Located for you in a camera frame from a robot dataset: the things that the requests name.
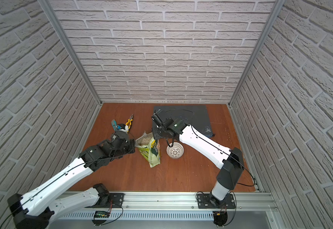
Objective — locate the green oats bag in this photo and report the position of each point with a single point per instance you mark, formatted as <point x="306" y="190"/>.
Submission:
<point x="149" y="149"/>

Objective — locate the aluminium left corner post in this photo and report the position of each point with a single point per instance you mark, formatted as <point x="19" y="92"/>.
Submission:
<point x="55" y="22"/>

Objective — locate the aluminium right corner post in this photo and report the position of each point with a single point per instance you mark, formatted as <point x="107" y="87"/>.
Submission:
<point x="261" y="40"/>

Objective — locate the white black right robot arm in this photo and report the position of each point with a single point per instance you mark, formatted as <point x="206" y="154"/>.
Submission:
<point x="229" y="161"/>

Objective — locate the left small circuit board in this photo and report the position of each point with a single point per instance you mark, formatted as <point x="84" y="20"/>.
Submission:
<point x="101" y="214"/>

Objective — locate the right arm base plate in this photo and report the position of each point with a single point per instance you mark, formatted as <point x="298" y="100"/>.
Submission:
<point x="208" y="201"/>

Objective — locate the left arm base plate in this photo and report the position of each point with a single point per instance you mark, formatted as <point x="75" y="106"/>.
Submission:
<point x="114" y="200"/>

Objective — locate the aluminium corner post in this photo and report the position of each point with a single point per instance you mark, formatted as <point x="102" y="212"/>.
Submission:
<point x="261" y="40"/>
<point x="55" y="22"/>

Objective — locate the white slotted cable duct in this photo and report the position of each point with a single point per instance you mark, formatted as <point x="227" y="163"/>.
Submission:
<point x="143" y="215"/>

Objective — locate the aluminium front rail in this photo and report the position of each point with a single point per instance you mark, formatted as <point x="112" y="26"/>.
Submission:
<point x="242" y="201"/>

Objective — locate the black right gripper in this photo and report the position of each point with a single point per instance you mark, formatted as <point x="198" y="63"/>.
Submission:
<point x="159" y="133"/>

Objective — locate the teal utility knife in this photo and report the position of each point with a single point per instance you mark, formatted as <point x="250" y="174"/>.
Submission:
<point x="114" y="124"/>

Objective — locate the dark grey network switch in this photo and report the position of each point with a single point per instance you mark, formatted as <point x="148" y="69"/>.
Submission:
<point x="196" y="115"/>

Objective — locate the yellow black pliers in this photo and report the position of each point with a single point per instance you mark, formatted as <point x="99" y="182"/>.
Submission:
<point x="129" y="122"/>

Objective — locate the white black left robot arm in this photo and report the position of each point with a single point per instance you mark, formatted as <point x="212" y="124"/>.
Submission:
<point x="38" y="208"/>

